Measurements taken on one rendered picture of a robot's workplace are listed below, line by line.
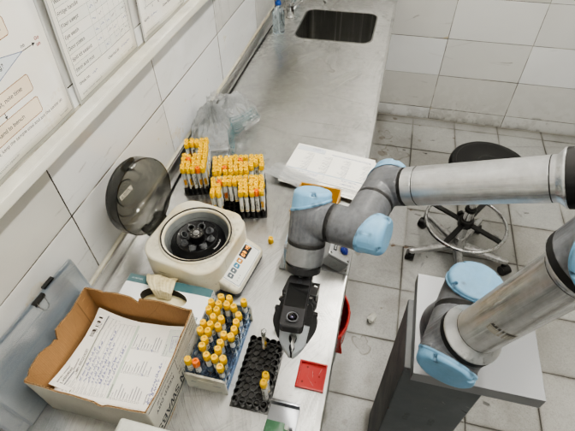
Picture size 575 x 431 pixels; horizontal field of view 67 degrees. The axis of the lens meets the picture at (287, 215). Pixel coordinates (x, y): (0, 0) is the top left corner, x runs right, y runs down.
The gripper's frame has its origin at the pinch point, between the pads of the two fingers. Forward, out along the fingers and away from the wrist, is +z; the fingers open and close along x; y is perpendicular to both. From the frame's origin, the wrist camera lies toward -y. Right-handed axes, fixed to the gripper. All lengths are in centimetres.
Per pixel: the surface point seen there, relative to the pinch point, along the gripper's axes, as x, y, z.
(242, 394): 10.4, 3.1, 15.4
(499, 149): -66, 138, -34
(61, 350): 53, -2, 10
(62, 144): 56, 5, -36
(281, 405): 0.7, 0.9, 14.0
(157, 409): 25.1, -9.1, 13.3
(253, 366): 9.8, 9.2, 11.9
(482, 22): -65, 237, -101
